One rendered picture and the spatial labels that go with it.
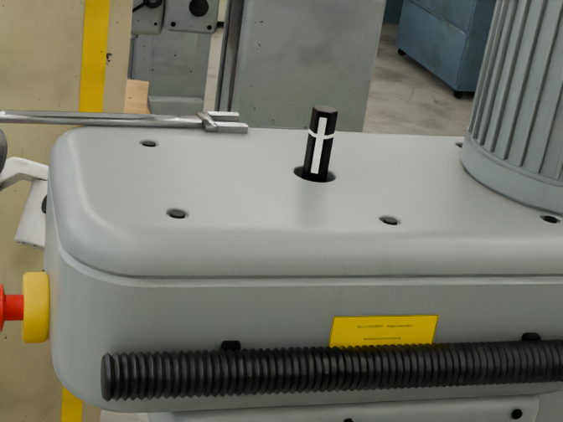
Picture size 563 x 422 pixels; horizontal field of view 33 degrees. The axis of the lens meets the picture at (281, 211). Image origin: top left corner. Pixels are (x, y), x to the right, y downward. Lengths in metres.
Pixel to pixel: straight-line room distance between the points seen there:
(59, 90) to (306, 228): 1.89
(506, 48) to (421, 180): 0.13
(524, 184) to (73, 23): 1.82
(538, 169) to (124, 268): 0.36
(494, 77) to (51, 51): 1.81
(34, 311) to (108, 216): 0.14
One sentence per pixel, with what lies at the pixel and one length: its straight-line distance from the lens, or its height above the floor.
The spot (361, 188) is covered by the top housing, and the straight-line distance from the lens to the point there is 0.82.
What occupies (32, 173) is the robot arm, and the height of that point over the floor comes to 1.62.
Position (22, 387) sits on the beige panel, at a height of 0.47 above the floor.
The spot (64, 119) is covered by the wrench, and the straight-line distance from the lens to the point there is 0.88.
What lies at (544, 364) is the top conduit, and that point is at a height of 1.80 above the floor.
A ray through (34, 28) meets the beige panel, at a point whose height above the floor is 1.55.
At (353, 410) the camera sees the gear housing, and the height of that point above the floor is 1.72.
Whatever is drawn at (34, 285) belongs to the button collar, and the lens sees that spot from 0.82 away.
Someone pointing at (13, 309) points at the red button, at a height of 1.76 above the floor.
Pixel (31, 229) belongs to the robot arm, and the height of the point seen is 1.55.
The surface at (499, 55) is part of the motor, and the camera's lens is 0.86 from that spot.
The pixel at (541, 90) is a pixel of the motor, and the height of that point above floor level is 1.99.
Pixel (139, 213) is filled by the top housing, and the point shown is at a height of 1.89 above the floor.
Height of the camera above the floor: 2.19
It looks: 24 degrees down
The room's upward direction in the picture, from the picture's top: 9 degrees clockwise
